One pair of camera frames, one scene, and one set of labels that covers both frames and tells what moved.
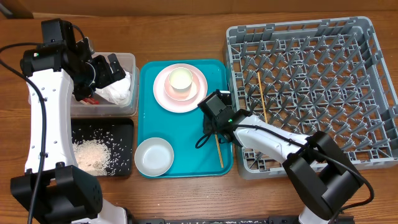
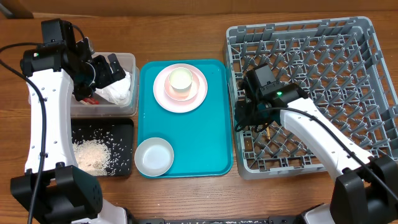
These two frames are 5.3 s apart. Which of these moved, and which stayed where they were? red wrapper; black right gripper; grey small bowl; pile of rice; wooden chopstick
Moved: black right gripper; wooden chopstick
Stayed: pile of rice; red wrapper; grey small bowl
